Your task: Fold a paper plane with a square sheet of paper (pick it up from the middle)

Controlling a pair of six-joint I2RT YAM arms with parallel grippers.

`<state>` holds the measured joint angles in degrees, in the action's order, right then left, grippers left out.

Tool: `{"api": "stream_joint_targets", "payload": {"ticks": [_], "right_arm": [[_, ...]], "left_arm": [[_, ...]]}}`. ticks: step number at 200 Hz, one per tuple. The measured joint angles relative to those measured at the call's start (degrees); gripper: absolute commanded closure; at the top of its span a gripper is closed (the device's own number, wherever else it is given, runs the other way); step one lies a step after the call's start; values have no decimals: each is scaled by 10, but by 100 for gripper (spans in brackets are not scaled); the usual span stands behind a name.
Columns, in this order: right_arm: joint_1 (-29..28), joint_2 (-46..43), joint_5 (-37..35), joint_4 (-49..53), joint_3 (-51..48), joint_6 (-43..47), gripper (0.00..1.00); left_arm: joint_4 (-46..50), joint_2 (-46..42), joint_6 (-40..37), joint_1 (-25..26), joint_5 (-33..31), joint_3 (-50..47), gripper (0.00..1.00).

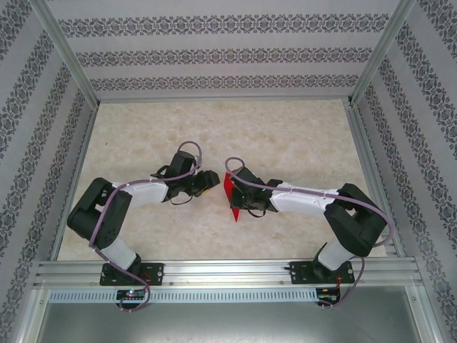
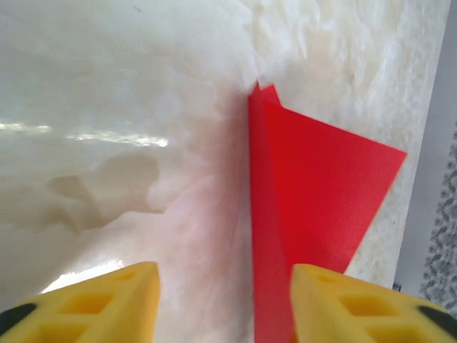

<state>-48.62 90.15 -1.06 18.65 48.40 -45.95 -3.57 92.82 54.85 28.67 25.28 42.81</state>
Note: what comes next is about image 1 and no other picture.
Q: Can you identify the slotted grey cable duct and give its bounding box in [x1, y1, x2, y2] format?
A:
[48, 287, 318, 303]

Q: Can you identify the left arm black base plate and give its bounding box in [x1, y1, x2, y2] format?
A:
[99, 262, 165, 286]

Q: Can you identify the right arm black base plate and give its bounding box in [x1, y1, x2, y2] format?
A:
[291, 260, 356, 286]

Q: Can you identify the aluminium mounting rail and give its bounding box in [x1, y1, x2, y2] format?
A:
[34, 258, 424, 289]

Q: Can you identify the aluminium side rail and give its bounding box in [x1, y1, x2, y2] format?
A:
[49, 103, 99, 261]
[344, 101, 408, 259]

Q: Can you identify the red paper sheet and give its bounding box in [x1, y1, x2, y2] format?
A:
[221, 171, 248, 224]

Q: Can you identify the left wrist thin black cable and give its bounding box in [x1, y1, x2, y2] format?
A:
[169, 192, 196, 207]

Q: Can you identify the aluminium frame post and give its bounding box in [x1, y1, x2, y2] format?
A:
[30, 0, 100, 105]
[348, 0, 418, 105]

